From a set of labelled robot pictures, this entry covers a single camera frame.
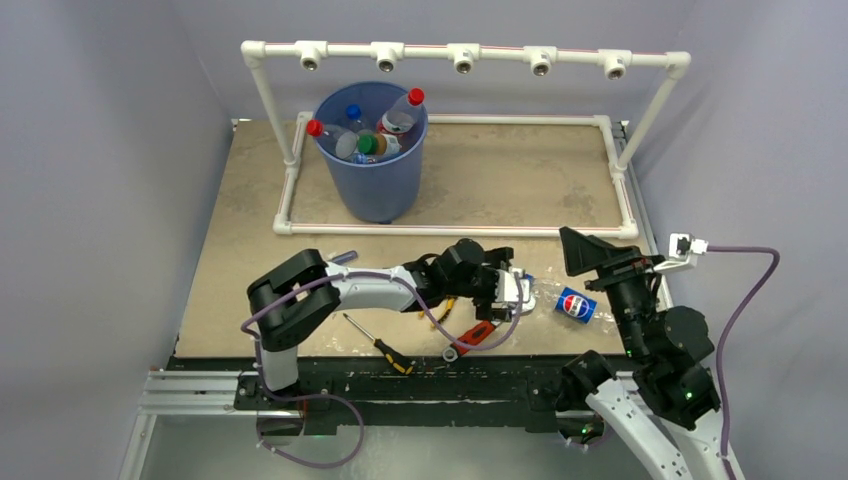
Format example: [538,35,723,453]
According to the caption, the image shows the white PVC pipe frame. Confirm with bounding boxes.
[240,40,692,240]

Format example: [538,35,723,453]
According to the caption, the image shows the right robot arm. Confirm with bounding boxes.
[553,227,744,479]

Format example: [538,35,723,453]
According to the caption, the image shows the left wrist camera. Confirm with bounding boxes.
[495,267,537,315]

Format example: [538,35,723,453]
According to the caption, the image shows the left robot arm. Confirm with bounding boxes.
[247,238,536,409]

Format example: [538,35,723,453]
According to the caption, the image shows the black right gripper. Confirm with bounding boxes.
[559,223,663,356]

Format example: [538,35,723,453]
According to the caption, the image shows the blue plastic bin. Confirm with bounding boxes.
[314,81,428,224]

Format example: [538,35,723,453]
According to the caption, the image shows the white label amber bottle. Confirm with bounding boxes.
[358,133,402,158]

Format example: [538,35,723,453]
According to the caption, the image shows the red adjustable wrench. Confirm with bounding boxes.
[442,321,499,363]

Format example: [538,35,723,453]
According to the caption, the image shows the pepsi label bottle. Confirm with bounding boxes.
[533,278,616,334]

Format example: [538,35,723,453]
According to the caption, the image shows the red label clear bottle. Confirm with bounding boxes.
[306,119,359,160]

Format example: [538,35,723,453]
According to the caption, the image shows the red cap crushed bottle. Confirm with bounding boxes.
[377,87,426,140]

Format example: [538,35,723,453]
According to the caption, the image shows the yellow handle pliers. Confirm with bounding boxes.
[429,297,457,329]

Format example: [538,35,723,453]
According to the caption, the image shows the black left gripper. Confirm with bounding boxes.
[444,249,512,319]

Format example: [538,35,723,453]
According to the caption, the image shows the blue handle small screwdriver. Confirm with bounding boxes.
[330,250,359,264]

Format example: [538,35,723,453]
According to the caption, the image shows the yellow black screwdriver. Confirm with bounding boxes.
[342,313,414,375]

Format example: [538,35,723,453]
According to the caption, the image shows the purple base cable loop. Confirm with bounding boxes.
[254,394,366,470]

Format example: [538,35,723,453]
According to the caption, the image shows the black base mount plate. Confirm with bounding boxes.
[167,355,598,435]

